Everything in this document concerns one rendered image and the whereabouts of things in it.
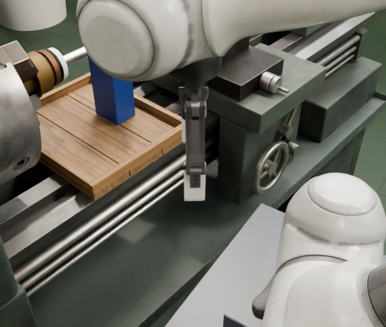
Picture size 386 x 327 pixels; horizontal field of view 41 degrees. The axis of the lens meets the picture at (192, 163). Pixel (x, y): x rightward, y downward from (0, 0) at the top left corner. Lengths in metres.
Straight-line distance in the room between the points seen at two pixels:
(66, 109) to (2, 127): 0.45
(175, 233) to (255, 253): 0.37
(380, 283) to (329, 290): 0.06
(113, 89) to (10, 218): 0.36
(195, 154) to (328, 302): 0.24
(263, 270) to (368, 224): 0.31
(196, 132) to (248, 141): 0.64
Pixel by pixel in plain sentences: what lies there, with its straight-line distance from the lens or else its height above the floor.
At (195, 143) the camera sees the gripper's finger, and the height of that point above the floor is 1.20.
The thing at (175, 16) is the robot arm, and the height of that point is 1.43.
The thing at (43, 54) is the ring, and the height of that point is 1.12.
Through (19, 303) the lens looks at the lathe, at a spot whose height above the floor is 0.84.
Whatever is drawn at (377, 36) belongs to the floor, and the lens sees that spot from 3.90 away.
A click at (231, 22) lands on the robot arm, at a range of 0.45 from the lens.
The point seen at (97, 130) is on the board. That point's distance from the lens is 1.24.
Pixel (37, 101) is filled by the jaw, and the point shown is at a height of 1.04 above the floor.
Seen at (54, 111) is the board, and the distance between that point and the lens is 1.33.
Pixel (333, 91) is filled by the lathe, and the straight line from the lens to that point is 1.82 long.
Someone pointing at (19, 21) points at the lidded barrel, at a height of 0.07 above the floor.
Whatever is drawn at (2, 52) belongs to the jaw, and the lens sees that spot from 0.93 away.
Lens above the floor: 1.60
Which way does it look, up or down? 40 degrees down
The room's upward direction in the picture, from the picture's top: straight up
